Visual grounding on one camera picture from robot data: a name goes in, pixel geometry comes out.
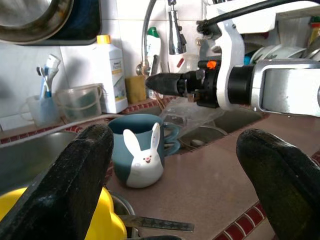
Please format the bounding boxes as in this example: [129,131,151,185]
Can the white toothpaste tube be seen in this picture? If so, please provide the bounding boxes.
[46,53,62,86]

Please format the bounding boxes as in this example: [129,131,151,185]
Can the white detergent bottle yellow cap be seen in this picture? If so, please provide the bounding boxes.
[96,34,129,115]

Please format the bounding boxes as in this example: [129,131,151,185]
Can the clear plastic tub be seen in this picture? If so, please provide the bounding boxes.
[55,83,104,123]

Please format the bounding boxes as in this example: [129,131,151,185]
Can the steel sink basin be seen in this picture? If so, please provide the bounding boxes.
[0,131,78,196]
[174,107,266,156]

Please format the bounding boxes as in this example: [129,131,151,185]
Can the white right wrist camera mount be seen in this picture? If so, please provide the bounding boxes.
[199,0,320,111]

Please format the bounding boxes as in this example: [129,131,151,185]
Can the blue white toothbrush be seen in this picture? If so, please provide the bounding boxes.
[36,66,53,98]

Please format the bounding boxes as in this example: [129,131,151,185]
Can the chrome gooseneck faucet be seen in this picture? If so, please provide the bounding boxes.
[136,0,188,76]

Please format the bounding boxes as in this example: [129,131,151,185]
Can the mustard yellow sponge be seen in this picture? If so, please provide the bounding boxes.
[124,75,147,105]

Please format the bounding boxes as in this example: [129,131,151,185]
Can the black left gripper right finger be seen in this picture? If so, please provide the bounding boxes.
[236,128,320,240]

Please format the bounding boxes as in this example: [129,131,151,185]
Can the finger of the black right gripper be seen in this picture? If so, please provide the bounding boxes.
[145,72,183,97]

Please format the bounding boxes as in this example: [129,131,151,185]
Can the clear plastic bag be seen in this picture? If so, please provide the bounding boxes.
[158,96,226,131]

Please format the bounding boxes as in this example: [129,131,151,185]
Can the white bottle green cap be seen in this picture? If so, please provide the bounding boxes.
[146,26,162,76]

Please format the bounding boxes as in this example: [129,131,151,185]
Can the clear plastic toothbrush cup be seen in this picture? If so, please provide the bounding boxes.
[19,94,61,128]

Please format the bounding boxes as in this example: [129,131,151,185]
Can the white dish rack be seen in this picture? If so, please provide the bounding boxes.
[243,32,320,65]

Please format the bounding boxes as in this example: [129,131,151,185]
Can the blue rabbit mug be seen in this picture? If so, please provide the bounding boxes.
[108,113,181,189]

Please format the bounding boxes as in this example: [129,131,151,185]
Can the yellow plastic bowl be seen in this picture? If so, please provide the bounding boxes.
[0,186,128,240]

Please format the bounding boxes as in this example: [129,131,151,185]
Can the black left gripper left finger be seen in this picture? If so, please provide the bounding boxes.
[0,124,115,240]

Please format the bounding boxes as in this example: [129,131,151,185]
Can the hanging steel wok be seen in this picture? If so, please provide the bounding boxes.
[0,0,102,46]

